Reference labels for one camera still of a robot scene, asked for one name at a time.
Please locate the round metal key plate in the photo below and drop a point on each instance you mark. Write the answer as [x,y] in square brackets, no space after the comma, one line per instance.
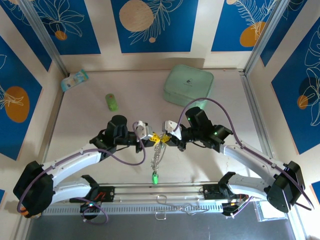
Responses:
[157,157]

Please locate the bright green key tag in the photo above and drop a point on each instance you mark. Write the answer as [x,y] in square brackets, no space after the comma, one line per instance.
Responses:
[155,178]

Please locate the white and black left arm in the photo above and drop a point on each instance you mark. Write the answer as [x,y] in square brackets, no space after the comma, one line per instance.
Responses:
[75,160]

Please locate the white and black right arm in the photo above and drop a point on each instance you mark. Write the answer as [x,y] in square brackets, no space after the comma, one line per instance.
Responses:
[250,155]

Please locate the green cylindrical container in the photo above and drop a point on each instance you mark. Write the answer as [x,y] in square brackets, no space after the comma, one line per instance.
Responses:
[111,102]

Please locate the mint green zip case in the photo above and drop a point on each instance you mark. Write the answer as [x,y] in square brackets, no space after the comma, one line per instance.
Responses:
[187,82]

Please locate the light blue wipes packet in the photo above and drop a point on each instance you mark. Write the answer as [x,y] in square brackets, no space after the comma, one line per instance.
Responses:
[73,80]

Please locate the blue poster dark circle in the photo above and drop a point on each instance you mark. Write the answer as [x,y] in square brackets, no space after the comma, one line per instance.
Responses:
[300,105]

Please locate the blue poster large orange circle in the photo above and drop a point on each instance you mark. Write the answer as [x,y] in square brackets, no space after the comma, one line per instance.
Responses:
[17,105]

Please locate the clear plastic bag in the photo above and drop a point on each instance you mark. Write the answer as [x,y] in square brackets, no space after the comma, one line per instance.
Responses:
[261,212]

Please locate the blue poster beige circle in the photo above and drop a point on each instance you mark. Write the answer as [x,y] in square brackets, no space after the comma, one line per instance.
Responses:
[155,30]

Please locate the blue poster feather and orange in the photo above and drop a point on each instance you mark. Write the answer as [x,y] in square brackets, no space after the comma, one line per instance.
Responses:
[237,25]

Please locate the blue poster small orange circle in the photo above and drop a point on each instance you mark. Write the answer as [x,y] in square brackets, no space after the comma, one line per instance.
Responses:
[75,30]

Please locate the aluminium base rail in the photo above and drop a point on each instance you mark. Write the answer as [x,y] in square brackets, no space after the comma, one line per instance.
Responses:
[175,191]

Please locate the aluminium right side rail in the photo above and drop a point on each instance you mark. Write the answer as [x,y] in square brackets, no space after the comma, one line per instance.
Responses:
[253,105]

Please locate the aluminium left side rail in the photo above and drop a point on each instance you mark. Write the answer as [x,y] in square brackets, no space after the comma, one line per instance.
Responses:
[48,145]

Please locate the aluminium right frame post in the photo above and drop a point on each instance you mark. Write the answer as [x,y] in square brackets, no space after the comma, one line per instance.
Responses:
[266,37]

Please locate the aluminium frame post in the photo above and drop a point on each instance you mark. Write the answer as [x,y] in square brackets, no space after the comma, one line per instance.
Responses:
[266,37]
[45,37]

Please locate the aluminium left frame post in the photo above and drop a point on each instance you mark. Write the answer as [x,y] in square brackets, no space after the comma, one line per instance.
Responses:
[45,37]

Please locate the blue floral wall poster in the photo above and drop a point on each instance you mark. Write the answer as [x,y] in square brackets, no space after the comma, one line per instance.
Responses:
[25,35]
[295,30]

